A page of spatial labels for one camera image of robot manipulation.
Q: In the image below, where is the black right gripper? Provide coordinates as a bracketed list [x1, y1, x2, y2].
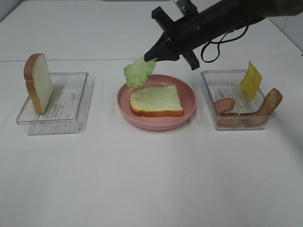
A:
[144, 7, 202, 70]

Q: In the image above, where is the green lettuce leaf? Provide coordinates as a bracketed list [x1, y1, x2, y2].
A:
[124, 57, 157, 88]

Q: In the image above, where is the bread slice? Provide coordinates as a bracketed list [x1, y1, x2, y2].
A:
[129, 85, 184, 117]
[24, 53, 54, 115]

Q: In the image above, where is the bacon strip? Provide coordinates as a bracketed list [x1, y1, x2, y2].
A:
[240, 88, 283, 128]
[214, 98, 241, 128]

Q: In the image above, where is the yellow cheese slice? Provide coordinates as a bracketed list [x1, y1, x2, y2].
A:
[239, 61, 262, 102]

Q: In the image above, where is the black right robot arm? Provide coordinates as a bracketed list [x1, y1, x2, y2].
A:
[144, 0, 303, 70]

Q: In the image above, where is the pink round plate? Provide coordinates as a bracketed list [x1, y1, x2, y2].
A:
[117, 74, 196, 131]

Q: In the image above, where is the clear right plastic tray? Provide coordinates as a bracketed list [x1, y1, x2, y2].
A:
[200, 70, 276, 130]

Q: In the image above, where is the clear plastic tray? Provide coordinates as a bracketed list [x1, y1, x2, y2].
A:
[16, 72, 94, 135]
[200, 70, 276, 130]

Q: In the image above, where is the clear left plastic tray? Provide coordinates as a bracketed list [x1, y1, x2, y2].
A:
[16, 72, 94, 135]

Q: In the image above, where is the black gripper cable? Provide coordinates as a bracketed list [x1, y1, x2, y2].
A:
[200, 25, 250, 63]

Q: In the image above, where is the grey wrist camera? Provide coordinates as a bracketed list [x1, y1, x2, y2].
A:
[174, 0, 198, 16]

